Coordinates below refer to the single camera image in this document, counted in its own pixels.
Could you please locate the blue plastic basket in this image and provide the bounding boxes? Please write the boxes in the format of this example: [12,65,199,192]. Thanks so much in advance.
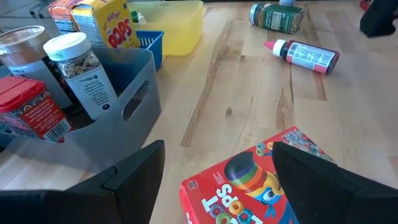
[135,30,165,72]

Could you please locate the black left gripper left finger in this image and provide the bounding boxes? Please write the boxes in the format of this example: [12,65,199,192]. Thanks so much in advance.
[0,139,166,224]

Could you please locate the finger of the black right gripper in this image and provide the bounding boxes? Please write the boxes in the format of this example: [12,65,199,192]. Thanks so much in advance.
[359,0,398,37]

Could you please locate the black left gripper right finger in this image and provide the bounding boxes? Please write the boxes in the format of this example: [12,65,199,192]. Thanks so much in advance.
[272,142,398,224]

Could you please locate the red-lidded patterned container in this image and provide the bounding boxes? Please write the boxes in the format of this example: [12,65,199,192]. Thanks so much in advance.
[0,75,74,143]

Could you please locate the red cereal box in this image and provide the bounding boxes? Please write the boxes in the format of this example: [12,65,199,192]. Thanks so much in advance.
[179,126,336,224]

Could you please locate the orange Mini Wheats cereal box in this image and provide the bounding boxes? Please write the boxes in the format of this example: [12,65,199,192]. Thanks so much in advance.
[48,0,82,35]

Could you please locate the yellow plastic bin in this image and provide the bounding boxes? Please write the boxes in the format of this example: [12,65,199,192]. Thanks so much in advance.
[127,0,205,57]

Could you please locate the gold-lidded spice jar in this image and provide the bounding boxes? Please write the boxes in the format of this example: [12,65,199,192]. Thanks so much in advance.
[0,26,74,110]

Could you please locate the green spice bottle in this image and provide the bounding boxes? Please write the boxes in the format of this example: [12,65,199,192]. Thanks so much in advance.
[249,2,306,35]

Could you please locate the white-lidded spice jar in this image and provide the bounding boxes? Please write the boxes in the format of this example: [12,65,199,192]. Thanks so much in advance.
[42,32,119,121]

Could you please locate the yellow cereal box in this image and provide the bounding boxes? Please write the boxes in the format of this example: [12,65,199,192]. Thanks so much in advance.
[71,0,141,50]

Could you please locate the grey plastic bin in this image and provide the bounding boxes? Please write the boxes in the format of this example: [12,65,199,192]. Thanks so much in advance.
[0,46,162,174]

